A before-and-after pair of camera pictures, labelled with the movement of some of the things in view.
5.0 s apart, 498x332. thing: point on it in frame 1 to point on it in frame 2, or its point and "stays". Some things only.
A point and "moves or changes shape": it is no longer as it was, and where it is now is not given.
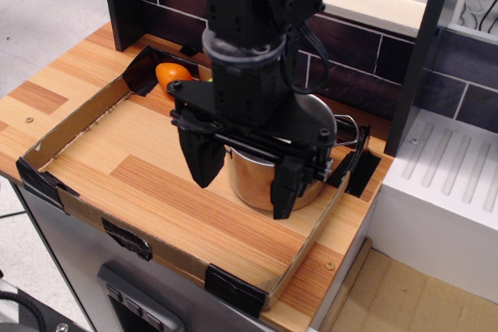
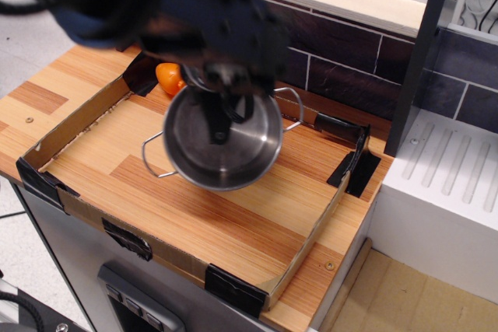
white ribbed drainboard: (450, 163) stays
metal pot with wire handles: (251, 176) moves or changes shape
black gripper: (248, 106) to (218, 17)
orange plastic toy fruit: (166, 72) stays
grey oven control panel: (138, 305) stays
